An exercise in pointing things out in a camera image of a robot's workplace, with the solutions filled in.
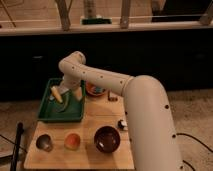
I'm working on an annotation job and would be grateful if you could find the green plastic tray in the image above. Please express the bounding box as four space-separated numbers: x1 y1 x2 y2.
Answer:
38 78 86 123

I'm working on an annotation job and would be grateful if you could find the green base object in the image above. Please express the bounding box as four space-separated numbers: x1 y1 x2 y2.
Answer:
81 18 112 25

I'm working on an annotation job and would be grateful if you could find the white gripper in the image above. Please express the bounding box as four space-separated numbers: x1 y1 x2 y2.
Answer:
50 75 84 103

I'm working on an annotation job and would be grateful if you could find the small brown block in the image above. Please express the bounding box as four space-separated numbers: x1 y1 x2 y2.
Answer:
108 91 118 102

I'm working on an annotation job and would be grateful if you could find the dark brown bowl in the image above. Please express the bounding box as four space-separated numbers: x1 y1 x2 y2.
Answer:
94 126 121 153

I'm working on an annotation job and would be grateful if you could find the orange bowl with contents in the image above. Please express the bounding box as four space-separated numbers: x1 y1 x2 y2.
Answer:
86 82 107 97

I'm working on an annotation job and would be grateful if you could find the small black white object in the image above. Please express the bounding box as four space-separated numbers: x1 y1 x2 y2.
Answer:
117 120 127 130

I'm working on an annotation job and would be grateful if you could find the wooden chair leg left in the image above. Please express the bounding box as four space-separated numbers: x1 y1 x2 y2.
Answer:
55 0 70 31

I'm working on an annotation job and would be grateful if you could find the black cable on floor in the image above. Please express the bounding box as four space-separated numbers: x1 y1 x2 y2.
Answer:
176 132 213 154

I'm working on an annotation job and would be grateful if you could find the black pole stand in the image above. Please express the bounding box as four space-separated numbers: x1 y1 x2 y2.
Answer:
10 122 24 171

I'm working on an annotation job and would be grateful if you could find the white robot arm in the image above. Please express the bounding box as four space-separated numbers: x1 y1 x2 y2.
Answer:
58 51 184 171

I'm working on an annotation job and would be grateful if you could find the orange peach fruit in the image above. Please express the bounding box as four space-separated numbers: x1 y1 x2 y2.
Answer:
64 133 81 150

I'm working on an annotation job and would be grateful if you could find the wooden chair leg middle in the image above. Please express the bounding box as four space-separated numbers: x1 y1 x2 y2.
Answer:
120 0 131 29

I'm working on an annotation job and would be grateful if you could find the wooden chair leg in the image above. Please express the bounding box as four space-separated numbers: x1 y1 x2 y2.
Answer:
120 0 131 29
55 0 70 31

